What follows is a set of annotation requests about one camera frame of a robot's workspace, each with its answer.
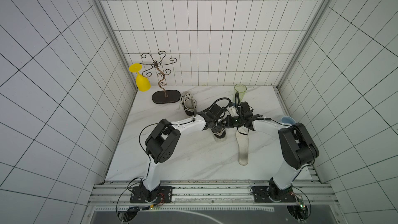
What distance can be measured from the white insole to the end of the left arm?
13cm

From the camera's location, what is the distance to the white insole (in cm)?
83

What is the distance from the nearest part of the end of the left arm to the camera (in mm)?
691
